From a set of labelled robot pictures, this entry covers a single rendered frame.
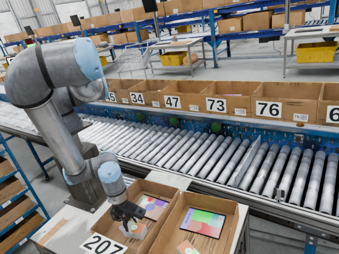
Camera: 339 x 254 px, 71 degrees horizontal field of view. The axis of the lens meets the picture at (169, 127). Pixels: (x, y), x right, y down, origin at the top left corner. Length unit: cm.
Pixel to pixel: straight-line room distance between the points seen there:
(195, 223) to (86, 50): 90
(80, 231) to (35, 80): 93
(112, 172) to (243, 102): 108
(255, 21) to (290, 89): 424
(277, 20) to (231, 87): 403
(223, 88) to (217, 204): 113
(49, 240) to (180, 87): 159
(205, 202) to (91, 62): 88
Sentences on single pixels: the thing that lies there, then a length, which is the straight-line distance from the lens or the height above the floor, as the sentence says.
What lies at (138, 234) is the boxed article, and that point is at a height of 80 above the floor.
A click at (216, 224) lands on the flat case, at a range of 122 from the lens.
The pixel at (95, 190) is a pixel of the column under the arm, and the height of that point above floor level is 83.
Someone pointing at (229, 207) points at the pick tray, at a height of 80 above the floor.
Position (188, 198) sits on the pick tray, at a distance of 129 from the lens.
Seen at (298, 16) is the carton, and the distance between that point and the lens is 589.
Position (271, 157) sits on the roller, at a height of 75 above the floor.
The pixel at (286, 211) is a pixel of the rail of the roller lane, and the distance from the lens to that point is 135.
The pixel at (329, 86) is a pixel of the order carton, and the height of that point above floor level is 102.
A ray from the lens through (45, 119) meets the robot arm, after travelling 81.
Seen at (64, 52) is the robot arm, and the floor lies 164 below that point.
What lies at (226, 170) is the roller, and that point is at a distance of 152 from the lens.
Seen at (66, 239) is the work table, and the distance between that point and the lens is 144.
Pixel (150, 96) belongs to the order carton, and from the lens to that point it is 217.
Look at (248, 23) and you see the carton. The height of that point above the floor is 94.
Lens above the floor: 171
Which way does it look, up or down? 27 degrees down
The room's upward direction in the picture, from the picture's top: 12 degrees counter-clockwise
